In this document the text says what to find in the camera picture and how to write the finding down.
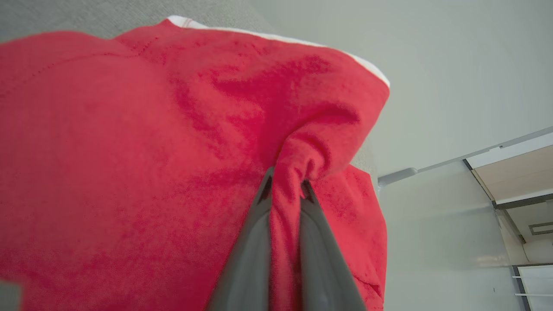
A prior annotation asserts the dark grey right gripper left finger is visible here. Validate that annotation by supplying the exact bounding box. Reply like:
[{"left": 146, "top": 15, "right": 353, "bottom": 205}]
[{"left": 207, "top": 166, "right": 275, "bottom": 311}]

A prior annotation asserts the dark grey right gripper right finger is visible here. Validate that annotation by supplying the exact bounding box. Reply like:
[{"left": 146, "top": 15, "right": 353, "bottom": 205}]
[{"left": 299, "top": 180, "right": 368, "bottom": 311}]

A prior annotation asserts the red Bulls print garment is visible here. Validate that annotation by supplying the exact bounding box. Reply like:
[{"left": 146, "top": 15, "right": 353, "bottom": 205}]
[{"left": 0, "top": 15, "right": 391, "bottom": 311}]

